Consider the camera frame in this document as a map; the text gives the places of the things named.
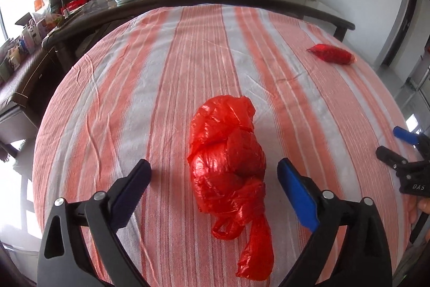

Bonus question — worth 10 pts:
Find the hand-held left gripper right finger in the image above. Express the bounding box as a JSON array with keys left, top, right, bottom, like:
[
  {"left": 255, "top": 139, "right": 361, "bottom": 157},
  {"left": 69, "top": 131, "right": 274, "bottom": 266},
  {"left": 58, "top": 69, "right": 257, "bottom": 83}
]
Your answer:
[{"left": 276, "top": 157, "right": 393, "bottom": 287}]

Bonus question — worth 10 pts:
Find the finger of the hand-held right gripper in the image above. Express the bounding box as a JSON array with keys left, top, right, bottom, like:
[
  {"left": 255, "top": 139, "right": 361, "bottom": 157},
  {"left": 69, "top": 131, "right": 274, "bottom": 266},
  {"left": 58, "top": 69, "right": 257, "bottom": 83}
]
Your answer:
[
  {"left": 393, "top": 126, "right": 430, "bottom": 156},
  {"left": 375, "top": 146, "right": 420, "bottom": 178}
]

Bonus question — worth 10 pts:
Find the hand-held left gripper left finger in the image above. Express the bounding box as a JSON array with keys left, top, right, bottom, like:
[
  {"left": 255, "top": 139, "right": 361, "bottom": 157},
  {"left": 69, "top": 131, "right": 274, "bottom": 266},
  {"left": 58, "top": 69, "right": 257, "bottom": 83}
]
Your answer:
[{"left": 37, "top": 158, "right": 152, "bottom": 287}]

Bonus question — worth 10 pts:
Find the red plastic bag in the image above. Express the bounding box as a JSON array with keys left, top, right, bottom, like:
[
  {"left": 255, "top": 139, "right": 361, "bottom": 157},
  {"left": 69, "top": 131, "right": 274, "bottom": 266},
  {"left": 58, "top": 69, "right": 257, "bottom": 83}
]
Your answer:
[{"left": 187, "top": 94, "right": 273, "bottom": 281}]

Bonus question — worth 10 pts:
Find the red sausage packet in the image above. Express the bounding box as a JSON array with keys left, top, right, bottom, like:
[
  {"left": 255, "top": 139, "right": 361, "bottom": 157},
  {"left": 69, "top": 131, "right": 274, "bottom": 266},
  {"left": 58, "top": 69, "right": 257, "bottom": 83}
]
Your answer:
[{"left": 306, "top": 44, "right": 356, "bottom": 66}]

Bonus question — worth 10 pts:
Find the person's right hand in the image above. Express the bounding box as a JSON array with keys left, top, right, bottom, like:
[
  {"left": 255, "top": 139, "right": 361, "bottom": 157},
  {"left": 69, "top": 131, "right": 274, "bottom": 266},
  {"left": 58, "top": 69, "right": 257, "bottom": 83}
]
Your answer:
[{"left": 408, "top": 198, "right": 430, "bottom": 224}]

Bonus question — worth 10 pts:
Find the orange white striped tablecloth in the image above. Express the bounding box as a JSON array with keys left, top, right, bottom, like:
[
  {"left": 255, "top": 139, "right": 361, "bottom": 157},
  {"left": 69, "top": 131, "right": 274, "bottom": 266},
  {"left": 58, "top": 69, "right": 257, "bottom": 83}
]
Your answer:
[{"left": 32, "top": 3, "right": 415, "bottom": 287}]

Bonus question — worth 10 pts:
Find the dark side bench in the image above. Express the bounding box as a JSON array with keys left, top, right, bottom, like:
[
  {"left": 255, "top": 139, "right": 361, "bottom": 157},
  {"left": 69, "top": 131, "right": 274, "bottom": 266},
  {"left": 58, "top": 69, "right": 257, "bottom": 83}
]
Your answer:
[{"left": 0, "top": 45, "right": 64, "bottom": 140}]

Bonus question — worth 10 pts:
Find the row of small bottles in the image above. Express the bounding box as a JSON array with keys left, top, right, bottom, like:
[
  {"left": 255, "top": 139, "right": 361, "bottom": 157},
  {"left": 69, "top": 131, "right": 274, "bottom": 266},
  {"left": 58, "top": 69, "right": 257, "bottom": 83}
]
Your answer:
[{"left": 7, "top": 13, "right": 64, "bottom": 49}]

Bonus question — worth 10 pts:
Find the red box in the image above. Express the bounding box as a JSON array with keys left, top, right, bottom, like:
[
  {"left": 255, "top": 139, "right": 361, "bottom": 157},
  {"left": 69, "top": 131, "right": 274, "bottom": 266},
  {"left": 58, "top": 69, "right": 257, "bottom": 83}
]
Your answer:
[{"left": 60, "top": 0, "right": 89, "bottom": 13}]

